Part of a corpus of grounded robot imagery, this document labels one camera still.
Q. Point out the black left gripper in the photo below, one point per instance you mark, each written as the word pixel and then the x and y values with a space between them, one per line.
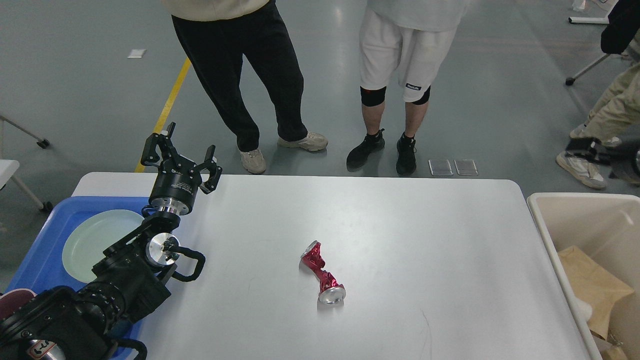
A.
pixel 173 191

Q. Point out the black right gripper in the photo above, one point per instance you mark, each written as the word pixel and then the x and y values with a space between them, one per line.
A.
pixel 624 159

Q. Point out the green plate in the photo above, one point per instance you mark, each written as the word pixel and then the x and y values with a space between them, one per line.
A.
pixel 85 245

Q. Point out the brown paper bag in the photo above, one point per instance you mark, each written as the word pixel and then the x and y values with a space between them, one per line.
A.
pixel 595 286

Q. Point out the crushed red can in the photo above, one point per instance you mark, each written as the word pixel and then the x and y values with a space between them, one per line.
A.
pixel 330 291

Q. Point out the white paper cup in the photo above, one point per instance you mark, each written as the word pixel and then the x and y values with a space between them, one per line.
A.
pixel 584 309

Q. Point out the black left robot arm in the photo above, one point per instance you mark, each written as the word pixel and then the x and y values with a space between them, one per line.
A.
pixel 163 254

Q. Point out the person in khaki trousers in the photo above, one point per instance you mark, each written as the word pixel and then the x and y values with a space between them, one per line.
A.
pixel 618 107

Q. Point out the beige plastic bin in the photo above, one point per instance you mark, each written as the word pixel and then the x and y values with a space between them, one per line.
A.
pixel 607 228

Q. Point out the grey floor plate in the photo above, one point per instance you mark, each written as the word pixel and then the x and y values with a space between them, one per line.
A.
pixel 466 167
pixel 440 167

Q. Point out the rolling stand leg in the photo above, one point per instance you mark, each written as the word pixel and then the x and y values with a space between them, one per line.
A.
pixel 42 142

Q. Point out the white side table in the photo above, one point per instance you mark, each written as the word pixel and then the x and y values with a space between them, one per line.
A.
pixel 8 170

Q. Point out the person in white shorts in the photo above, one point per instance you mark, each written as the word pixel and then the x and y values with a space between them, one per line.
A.
pixel 412 38

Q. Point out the pink mug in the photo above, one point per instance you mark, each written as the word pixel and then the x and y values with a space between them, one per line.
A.
pixel 13 300

